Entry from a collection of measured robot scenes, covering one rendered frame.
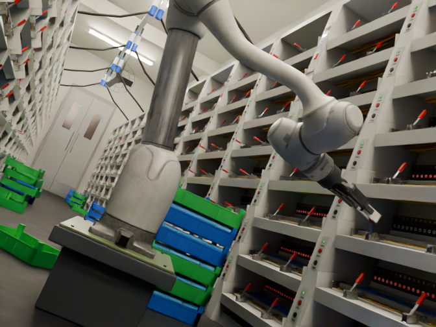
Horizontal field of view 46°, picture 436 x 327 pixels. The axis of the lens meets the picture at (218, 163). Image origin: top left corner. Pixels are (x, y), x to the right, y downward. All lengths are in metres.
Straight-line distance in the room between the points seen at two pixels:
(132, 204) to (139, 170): 0.09
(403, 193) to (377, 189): 0.12
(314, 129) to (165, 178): 0.41
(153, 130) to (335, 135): 0.56
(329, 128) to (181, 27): 0.58
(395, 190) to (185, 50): 0.77
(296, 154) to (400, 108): 0.59
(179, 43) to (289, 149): 0.48
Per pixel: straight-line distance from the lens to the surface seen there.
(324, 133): 1.36
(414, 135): 1.70
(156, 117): 1.58
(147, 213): 1.35
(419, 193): 1.56
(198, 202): 1.96
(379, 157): 1.87
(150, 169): 1.35
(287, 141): 1.45
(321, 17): 2.93
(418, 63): 2.01
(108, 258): 1.27
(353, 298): 1.65
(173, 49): 1.63
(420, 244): 1.57
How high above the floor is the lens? 0.30
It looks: 9 degrees up
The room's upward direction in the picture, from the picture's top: 24 degrees clockwise
